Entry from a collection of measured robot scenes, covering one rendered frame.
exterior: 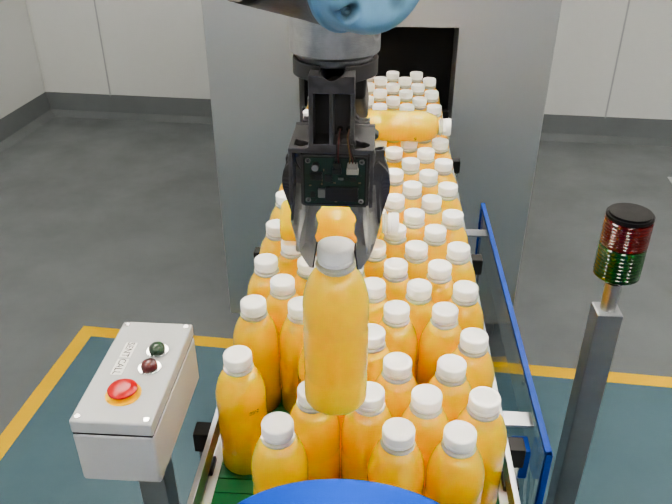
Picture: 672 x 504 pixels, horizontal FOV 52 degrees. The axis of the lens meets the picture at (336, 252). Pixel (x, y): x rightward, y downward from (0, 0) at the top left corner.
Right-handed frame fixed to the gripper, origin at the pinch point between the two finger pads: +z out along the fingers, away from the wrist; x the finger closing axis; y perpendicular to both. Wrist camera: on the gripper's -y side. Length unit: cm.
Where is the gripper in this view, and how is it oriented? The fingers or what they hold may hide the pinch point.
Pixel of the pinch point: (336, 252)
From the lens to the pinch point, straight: 68.7
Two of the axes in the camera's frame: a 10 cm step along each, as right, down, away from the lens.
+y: -0.7, 5.0, -8.6
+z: 0.0, 8.6, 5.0
